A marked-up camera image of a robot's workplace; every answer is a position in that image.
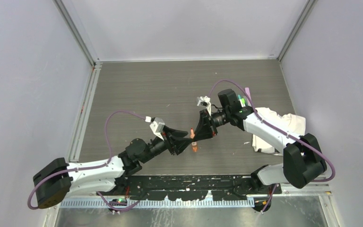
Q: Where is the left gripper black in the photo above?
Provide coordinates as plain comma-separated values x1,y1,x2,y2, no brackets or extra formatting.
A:
140,126,193,164

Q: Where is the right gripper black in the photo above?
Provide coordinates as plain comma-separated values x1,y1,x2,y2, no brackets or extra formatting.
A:
192,108,230,142

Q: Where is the orange highlighter pen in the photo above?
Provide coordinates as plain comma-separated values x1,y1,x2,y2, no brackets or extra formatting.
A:
190,128,198,152

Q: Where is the pink highlighter pen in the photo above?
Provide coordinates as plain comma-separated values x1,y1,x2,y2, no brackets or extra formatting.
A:
244,87,251,99

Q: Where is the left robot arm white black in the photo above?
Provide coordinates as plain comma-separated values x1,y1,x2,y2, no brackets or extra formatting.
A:
27,126,194,210

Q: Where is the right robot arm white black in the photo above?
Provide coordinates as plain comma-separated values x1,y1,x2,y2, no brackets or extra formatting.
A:
193,89,327,193

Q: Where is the white cloth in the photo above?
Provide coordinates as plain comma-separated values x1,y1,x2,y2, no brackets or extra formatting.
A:
251,107,306,155

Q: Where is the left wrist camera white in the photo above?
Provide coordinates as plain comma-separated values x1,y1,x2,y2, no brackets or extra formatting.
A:
145,116,165,140

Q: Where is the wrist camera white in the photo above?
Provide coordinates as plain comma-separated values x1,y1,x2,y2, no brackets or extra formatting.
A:
197,96,212,116
145,116,165,140

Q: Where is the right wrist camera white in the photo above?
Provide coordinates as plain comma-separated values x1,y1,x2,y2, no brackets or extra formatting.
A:
197,96,212,116

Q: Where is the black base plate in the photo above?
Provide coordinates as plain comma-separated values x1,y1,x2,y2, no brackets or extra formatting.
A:
103,175,272,201

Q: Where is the aluminium frame rail left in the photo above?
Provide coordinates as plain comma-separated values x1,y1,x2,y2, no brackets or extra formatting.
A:
65,61,102,162

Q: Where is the slotted cable duct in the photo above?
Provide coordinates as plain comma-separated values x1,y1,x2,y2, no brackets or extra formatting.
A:
59,197,255,209

